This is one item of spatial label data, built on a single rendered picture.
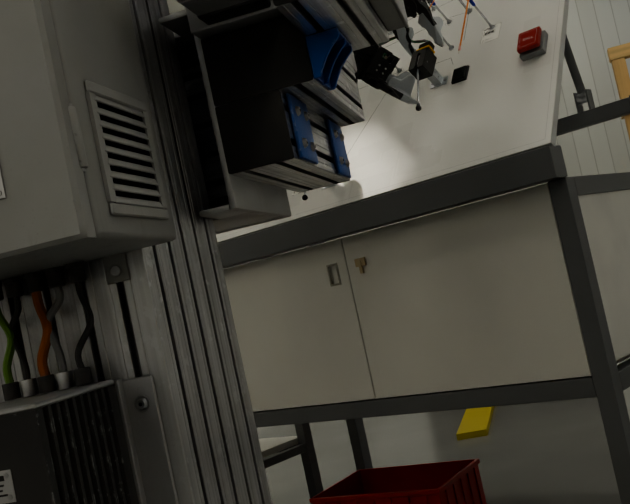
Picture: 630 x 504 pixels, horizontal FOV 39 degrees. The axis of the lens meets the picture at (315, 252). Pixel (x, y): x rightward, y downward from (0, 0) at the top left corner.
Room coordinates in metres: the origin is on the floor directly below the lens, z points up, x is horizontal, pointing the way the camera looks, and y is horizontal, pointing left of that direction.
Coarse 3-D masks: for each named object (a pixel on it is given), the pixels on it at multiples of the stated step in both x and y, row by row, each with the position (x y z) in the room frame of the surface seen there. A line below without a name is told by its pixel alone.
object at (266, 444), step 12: (300, 432) 2.85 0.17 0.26; (264, 444) 2.87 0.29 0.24; (276, 444) 2.82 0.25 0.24; (288, 444) 2.83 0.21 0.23; (300, 444) 2.84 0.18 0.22; (312, 444) 2.86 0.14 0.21; (264, 456) 2.74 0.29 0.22; (276, 456) 2.74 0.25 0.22; (288, 456) 2.77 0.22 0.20; (312, 456) 2.85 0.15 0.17; (312, 468) 2.84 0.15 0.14; (312, 480) 2.84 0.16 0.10; (312, 492) 2.85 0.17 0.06
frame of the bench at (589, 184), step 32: (576, 192) 1.76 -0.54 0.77; (576, 224) 1.74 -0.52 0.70; (576, 256) 1.74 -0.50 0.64; (576, 288) 1.75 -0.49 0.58; (608, 352) 1.74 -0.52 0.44; (512, 384) 1.90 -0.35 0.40; (544, 384) 1.83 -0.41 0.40; (576, 384) 1.78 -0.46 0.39; (608, 384) 1.74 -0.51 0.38; (256, 416) 2.39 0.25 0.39; (288, 416) 2.31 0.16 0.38; (320, 416) 2.24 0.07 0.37; (352, 416) 2.17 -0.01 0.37; (608, 416) 1.75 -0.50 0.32; (352, 448) 2.92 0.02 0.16
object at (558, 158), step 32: (512, 160) 1.76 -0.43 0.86; (544, 160) 1.72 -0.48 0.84; (416, 192) 1.91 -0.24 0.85; (448, 192) 1.86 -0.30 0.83; (480, 192) 1.82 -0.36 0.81; (288, 224) 2.17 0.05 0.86; (320, 224) 2.10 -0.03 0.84; (352, 224) 2.04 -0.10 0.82; (384, 224) 2.00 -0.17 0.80; (224, 256) 2.33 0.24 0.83; (256, 256) 2.25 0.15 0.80
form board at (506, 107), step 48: (480, 0) 2.09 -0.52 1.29; (528, 0) 1.97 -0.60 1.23; (480, 48) 2.00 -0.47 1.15; (384, 96) 2.17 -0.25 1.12; (432, 96) 2.04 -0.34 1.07; (480, 96) 1.92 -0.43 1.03; (528, 96) 1.82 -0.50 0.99; (384, 144) 2.07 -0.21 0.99; (432, 144) 1.95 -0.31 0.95; (480, 144) 1.85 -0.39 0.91; (528, 144) 1.75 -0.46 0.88; (288, 192) 2.24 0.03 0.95; (336, 192) 2.10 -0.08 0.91; (384, 192) 1.98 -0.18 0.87
